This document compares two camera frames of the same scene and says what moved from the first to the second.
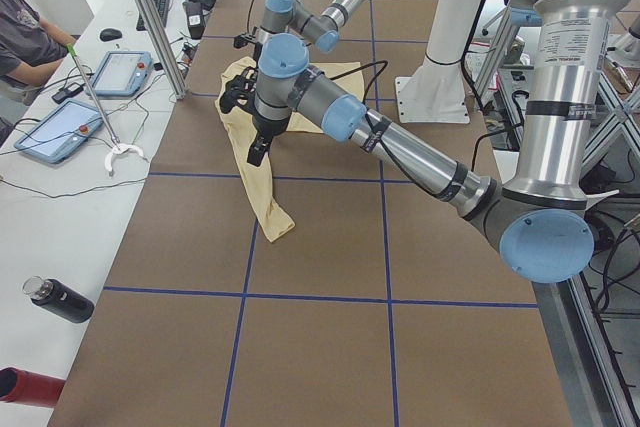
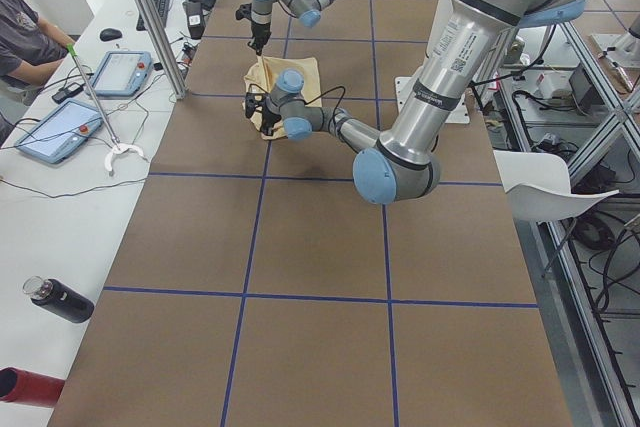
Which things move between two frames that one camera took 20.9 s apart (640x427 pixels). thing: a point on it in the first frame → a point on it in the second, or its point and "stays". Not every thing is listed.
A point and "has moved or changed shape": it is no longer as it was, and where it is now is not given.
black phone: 71,90 stays
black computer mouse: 109,34 stays
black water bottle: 58,298 stays
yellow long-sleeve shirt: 276,220 has moved or changed shape
